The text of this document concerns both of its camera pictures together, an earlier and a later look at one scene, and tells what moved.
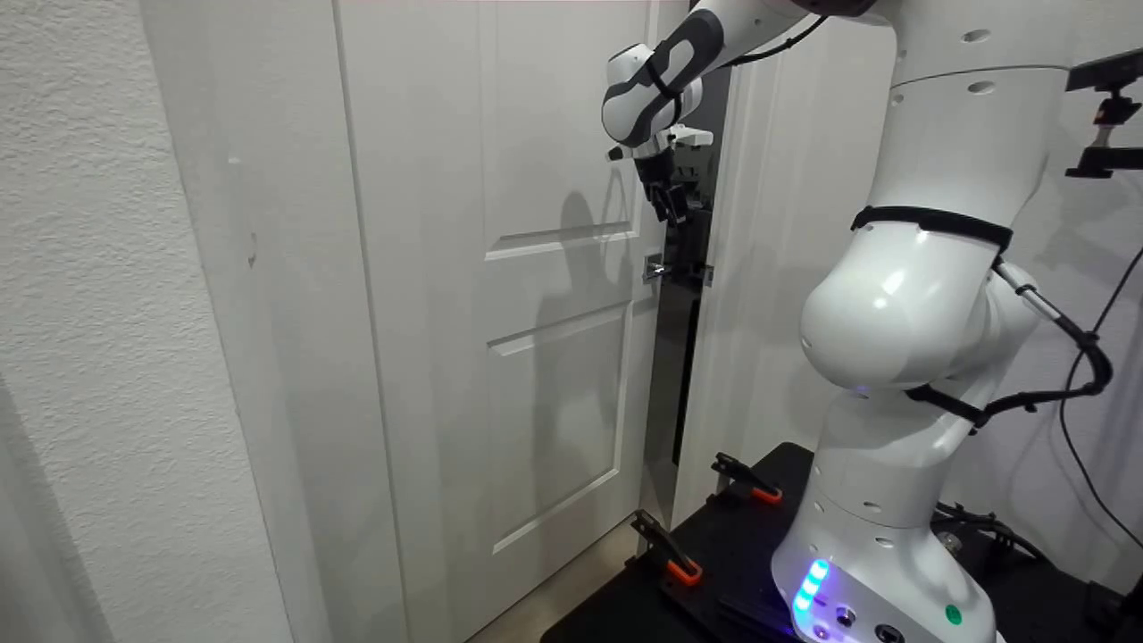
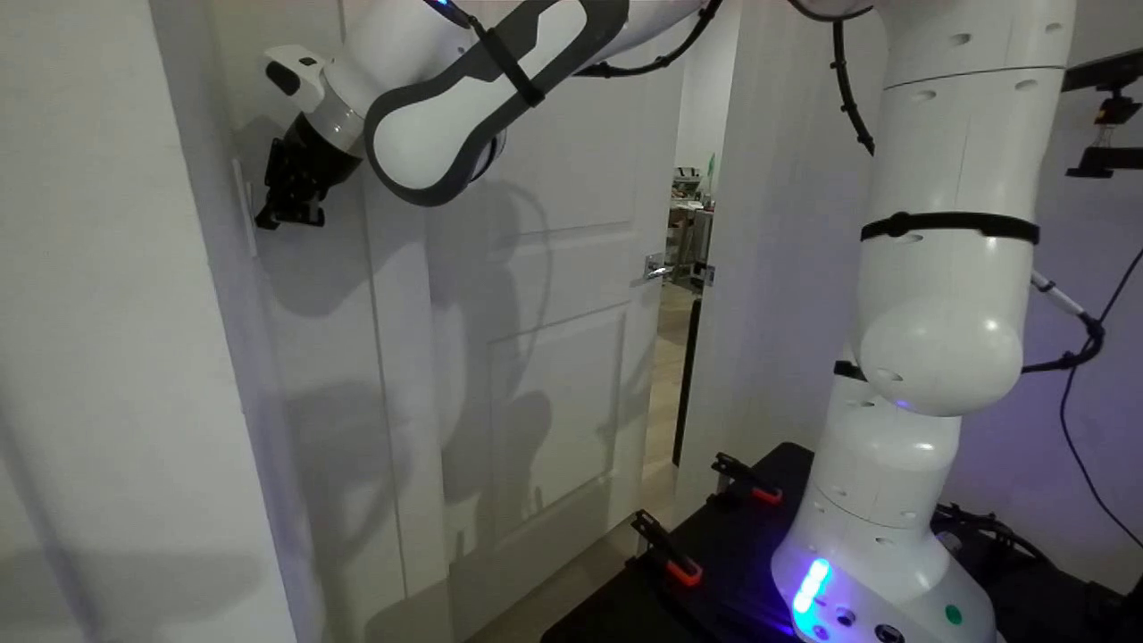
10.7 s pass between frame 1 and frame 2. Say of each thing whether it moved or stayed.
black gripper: moved
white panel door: stayed
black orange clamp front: stayed
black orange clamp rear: stayed
